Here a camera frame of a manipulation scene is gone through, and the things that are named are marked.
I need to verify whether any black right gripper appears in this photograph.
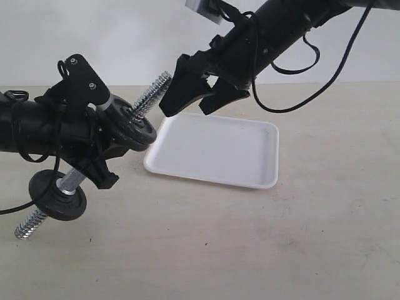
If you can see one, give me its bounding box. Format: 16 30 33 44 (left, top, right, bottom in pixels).
159 18 275 118

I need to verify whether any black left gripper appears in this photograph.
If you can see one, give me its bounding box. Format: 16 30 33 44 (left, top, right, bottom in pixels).
34 89 137 189

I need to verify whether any black plate without collar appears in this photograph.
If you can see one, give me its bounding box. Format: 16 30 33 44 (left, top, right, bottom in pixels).
104 95 148 151

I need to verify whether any black weight plate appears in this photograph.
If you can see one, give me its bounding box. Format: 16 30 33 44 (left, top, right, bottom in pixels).
117 105 157 146

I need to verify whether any chrome threaded dumbbell bar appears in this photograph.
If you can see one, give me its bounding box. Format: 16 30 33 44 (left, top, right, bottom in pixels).
14 71 172 240

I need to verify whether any black plate with collar nut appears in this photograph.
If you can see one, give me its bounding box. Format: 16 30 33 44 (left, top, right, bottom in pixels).
28 169 87 221

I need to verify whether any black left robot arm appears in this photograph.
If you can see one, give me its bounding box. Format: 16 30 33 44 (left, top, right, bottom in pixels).
1 90 146 189

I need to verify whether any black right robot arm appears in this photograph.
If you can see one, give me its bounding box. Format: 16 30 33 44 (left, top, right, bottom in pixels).
159 1 399 117

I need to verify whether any white rectangular plastic tray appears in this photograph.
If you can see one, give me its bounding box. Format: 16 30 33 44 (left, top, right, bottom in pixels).
143 112 279 189

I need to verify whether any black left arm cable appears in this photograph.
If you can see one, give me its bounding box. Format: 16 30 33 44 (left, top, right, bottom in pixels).
0 93 104 215

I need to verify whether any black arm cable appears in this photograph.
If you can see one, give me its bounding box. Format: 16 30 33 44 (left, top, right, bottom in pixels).
218 0 373 113
0 93 104 215

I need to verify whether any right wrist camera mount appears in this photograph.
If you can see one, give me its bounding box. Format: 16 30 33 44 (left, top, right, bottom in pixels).
185 0 229 24

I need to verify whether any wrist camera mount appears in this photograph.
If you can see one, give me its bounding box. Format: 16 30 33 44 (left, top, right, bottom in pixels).
57 54 111 112
185 0 229 24

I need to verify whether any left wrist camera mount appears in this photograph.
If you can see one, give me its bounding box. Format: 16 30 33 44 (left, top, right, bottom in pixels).
57 54 111 112

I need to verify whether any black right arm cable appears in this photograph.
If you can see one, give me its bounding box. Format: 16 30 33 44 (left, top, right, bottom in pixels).
218 0 373 113

